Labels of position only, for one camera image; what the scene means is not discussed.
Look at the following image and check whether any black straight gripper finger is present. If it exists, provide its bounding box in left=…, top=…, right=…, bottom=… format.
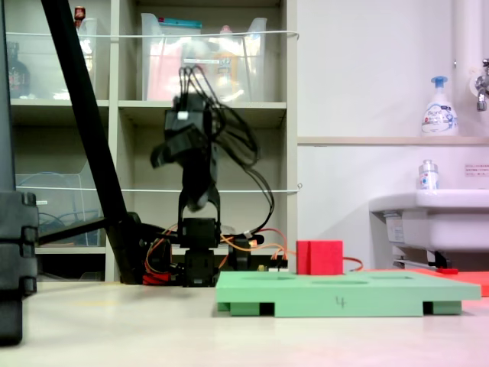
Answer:
left=151, top=129, right=209, bottom=169

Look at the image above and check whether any red cross columnar block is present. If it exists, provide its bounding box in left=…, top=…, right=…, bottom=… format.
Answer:
left=296, top=239, right=344, bottom=276

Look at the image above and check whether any black clamp block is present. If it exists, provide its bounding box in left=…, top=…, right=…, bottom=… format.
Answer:
left=228, top=235, right=265, bottom=273

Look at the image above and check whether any green shape hole board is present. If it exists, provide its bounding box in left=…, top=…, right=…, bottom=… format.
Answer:
left=215, top=270, right=482, bottom=318

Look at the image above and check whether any orange red flat block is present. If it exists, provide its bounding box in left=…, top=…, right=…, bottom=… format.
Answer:
left=362, top=267, right=489, bottom=297

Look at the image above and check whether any beige shelf unit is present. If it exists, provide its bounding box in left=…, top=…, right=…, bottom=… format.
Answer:
left=0, top=0, right=299, bottom=284

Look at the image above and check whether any large clear plastic bin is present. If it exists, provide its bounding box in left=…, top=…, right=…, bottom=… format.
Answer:
left=140, top=13, right=268, bottom=103

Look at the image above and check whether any yellow bottle with pink cap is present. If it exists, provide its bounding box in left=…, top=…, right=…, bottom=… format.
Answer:
left=213, top=24, right=241, bottom=101

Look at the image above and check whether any teal edged box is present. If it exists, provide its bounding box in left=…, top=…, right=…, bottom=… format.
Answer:
left=157, top=17, right=202, bottom=36

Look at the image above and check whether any black tripod leg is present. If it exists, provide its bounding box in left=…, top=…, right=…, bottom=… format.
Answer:
left=36, top=0, right=176, bottom=286

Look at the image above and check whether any circuit board with connectors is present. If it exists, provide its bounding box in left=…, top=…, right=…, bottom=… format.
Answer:
left=255, top=252, right=290, bottom=274

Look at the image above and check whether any clear bin with dark bottle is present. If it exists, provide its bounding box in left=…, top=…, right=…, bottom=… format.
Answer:
left=5, top=17, right=99, bottom=101

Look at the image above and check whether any dark vertical pole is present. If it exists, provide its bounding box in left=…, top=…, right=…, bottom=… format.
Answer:
left=0, top=0, right=17, bottom=192

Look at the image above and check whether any dark glass bottle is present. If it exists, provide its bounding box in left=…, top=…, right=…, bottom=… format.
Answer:
left=6, top=41, right=31, bottom=99

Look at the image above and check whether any notched black stack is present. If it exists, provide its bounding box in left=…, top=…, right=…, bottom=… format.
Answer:
left=0, top=190, right=39, bottom=347

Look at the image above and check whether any small clear sanitizer bottle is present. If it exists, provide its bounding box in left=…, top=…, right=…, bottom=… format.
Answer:
left=417, top=159, right=439, bottom=191

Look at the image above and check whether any white blue pump soap bottle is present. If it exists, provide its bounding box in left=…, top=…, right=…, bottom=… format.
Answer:
left=421, top=75, right=459, bottom=138

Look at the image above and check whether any white sink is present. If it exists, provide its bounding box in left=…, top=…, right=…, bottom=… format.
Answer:
left=368, top=189, right=489, bottom=268

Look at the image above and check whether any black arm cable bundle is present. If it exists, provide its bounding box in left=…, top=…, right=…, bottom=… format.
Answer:
left=178, top=64, right=276, bottom=239

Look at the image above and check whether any orange wire loop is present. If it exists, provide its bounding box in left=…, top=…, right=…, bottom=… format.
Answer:
left=144, top=225, right=180, bottom=277

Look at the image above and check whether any red cable coil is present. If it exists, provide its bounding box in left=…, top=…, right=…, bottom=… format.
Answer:
left=142, top=269, right=173, bottom=286

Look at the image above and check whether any clear bin with blue cables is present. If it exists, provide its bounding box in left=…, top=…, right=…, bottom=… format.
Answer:
left=15, top=160, right=106, bottom=245

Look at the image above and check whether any long orange cable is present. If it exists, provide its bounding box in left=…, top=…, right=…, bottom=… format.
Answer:
left=219, top=228, right=364, bottom=273

